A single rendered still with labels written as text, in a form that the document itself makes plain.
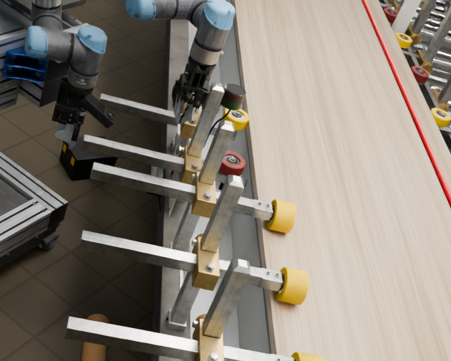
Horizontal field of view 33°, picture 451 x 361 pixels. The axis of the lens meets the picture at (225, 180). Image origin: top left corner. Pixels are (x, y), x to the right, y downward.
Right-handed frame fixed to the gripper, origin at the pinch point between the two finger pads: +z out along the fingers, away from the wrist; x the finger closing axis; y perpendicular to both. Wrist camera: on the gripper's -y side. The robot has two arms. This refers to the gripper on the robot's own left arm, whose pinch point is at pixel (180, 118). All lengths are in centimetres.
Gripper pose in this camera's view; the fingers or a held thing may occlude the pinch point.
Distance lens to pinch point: 207.0
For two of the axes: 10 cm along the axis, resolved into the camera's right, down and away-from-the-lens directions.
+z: -3.2, 7.6, 5.7
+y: 0.4, 6.1, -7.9
